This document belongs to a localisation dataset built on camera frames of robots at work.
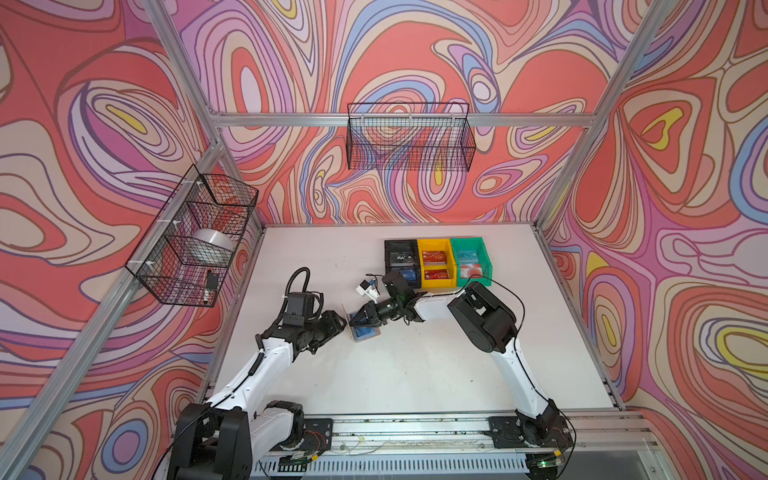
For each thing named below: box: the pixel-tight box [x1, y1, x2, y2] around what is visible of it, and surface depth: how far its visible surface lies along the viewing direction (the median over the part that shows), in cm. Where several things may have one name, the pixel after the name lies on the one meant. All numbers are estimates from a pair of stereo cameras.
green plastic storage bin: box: [450, 237, 493, 287], surface depth 107 cm
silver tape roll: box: [191, 228, 235, 265], surface depth 74 cm
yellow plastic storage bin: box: [417, 238, 457, 289], surface depth 107 cm
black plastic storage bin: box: [384, 239, 421, 289], surface depth 108 cm
